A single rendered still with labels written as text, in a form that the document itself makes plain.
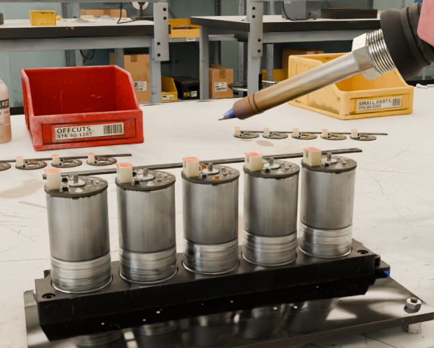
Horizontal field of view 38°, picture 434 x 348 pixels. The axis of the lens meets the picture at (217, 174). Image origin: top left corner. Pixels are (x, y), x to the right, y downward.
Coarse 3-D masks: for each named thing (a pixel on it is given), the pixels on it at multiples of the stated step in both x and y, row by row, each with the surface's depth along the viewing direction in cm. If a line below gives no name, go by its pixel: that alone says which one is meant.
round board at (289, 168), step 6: (276, 162) 29; (282, 162) 28; (288, 162) 29; (246, 168) 28; (264, 168) 27; (270, 168) 27; (282, 168) 28; (288, 168) 27; (294, 168) 28; (252, 174) 27; (258, 174) 27; (264, 174) 27; (270, 174) 27; (276, 174) 27; (282, 174) 27; (288, 174) 27; (294, 174) 27
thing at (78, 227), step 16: (48, 208) 25; (64, 208) 24; (80, 208) 24; (96, 208) 25; (48, 224) 25; (64, 224) 25; (80, 224) 25; (96, 224) 25; (64, 240) 25; (80, 240) 25; (96, 240) 25; (64, 256) 25; (80, 256) 25; (96, 256) 25; (64, 272) 25; (80, 272) 25; (96, 272) 25; (64, 288) 25; (80, 288) 25; (96, 288) 26
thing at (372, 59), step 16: (352, 48) 22; (368, 48) 21; (384, 48) 21; (336, 64) 22; (352, 64) 22; (368, 64) 22; (384, 64) 21; (288, 80) 23; (304, 80) 23; (320, 80) 23; (336, 80) 23; (256, 96) 24; (272, 96) 24; (288, 96) 23; (240, 112) 24; (256, 112) 24
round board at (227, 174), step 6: (204, 168) 28; (216, 168) 28; (222, 168) 27; (228, 168) 28; (234, 168) 28; (204, 174) 26; (222, 174) 27; (228, 174) 27; (234, 174) 27; (192, 180) 26; (198, 180) 26; (204, 180) 26; (210, 180) 26; (216, 180) 26; (222, 180) 26; (228, 180) 26
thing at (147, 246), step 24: (120, 192) 26; (144, 192) 25; (168, 192) 26; (120, 216) 26; (144, 216) 25; (168, 216) 26; (120, 240) 26; (144, 240) 26; (168, 240) 26; (120, 264) 27; (144, 264) 26; (168, 264) 26
